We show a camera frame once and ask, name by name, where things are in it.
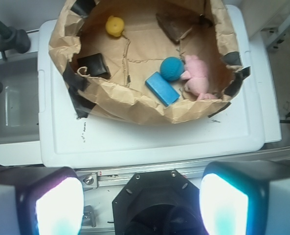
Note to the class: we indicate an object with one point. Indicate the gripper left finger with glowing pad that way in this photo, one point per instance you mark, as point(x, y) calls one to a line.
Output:
point(40, 201)

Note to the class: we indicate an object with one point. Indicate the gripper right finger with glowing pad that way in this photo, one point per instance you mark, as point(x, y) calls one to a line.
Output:
point(246, 198)

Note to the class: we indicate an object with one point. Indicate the blue rectangular block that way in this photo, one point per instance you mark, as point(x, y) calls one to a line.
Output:
point(162, 89)

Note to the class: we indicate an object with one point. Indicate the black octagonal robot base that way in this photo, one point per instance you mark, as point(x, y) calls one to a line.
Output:
point(158, 203)

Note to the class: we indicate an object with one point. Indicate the white plastic bin lid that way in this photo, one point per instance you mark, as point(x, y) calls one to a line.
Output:
point(96, 141)

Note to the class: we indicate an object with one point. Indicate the white sink basin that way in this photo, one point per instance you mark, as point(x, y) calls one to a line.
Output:
point(19, 107)

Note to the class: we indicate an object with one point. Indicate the pink plush toy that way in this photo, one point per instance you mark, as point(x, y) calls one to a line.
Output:
point(196, 79)

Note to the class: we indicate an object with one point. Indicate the blue ball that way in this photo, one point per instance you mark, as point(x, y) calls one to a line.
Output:
point(171, 69)

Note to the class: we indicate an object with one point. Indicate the crumpled brown paper bag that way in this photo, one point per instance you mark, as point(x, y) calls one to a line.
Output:
point(138, 53)

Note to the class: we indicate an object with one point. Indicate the black square pouch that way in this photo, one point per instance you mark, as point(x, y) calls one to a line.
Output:
point(96, 65)

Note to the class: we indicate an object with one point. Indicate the dark brown wooden wedge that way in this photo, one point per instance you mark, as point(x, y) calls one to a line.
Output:
point(175, 29)

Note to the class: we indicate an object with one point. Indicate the yellow rubber duck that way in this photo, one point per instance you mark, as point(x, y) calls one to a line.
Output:
point(114, 26)

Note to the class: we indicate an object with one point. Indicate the metal corner bracket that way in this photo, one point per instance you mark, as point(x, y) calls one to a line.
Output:
point(90, 181)

